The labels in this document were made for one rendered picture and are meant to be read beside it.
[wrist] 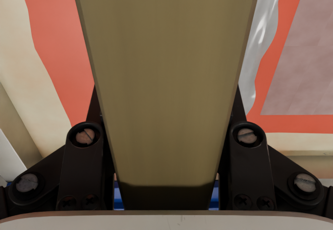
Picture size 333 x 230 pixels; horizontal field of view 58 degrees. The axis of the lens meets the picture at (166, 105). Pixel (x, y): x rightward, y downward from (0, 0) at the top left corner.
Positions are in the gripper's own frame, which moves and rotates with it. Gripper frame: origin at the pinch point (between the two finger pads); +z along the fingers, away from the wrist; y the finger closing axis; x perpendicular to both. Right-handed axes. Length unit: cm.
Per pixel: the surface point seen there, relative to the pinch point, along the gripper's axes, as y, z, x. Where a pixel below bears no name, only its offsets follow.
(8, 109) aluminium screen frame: -16.5, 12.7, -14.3
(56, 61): -10.3, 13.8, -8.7
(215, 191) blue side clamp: 6.2, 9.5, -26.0
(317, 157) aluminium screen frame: 20.1, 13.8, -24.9
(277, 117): 12.7, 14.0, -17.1
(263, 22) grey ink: 8.0, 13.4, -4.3
